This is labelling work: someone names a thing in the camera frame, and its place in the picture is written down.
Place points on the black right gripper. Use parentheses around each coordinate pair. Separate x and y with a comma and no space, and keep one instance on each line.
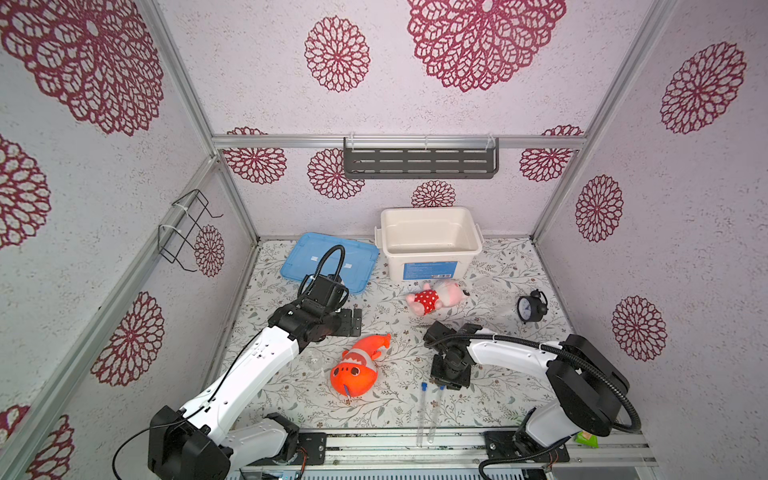
(456,382)

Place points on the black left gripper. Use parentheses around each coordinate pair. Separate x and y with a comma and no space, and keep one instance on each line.
(346,328)

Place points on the blue capped test tube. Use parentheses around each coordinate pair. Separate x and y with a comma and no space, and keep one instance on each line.
(421,415)
(435,415)

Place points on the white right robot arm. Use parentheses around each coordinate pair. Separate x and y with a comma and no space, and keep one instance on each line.
(591,395)

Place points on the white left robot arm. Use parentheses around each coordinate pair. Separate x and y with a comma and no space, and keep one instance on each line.
(198,440)

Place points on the blue plastic lid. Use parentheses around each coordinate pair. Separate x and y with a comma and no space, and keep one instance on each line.
(357,268)

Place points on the orange plush fish toy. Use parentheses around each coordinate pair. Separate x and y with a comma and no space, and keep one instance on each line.
(357,372)

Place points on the pink plush pig toy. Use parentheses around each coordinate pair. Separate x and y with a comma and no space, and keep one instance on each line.
(433,297)

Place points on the white plastic storage bin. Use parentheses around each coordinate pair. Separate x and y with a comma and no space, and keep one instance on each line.
(428,243)

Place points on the green snack packet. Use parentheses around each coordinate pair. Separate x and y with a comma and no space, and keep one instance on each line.
(587,439)

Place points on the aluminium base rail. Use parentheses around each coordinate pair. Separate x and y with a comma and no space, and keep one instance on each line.
(463,448)

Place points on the black wire wall rack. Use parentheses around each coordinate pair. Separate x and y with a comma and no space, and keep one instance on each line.
(193,242)

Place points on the dark grey wall shelf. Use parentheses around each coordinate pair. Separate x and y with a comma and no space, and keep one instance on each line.
(363,162)

